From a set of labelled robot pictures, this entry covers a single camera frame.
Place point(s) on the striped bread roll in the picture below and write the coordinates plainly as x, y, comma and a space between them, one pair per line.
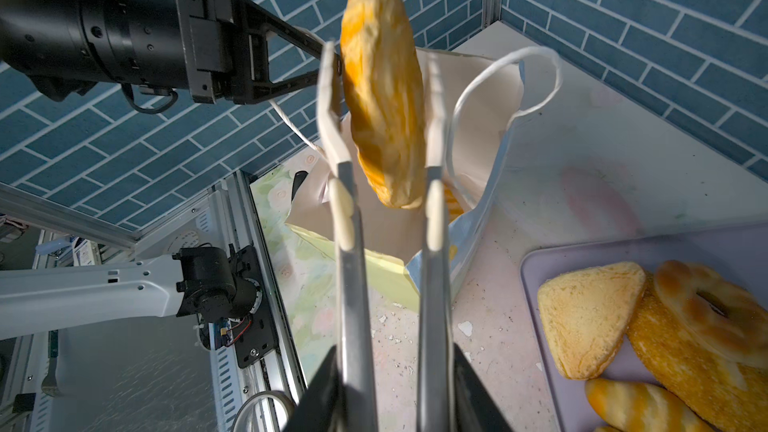
453, 204

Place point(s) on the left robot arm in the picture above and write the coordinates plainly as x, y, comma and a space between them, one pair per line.
67, 47

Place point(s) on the white metal tongs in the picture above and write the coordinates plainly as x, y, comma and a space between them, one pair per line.
361, 232

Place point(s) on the floral table mat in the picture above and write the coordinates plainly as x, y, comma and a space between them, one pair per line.
593, 166

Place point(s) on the long glazed loaf bread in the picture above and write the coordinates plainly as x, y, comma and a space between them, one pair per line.
384, 93

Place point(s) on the sesame oval bread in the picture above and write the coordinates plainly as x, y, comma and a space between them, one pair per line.
729, 397

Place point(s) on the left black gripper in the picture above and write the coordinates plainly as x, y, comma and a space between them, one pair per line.
226, 56

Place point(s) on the lilac plastic tray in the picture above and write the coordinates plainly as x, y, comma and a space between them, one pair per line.
737, 253

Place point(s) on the triangular toast bread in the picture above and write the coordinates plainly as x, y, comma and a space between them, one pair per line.
585, 314

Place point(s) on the twisted ring bread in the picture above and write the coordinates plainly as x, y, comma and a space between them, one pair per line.
723, 317

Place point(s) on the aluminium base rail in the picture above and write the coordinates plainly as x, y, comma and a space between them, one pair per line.
153, 373

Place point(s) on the striped croissant roll middle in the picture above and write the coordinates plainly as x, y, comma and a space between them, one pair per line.
636, 406

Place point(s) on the paper bag with floral sides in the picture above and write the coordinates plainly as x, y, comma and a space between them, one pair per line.
470, 104

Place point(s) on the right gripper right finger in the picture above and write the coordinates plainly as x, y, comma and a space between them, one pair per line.
475, 409

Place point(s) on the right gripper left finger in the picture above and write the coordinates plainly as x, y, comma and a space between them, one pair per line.
316, 410

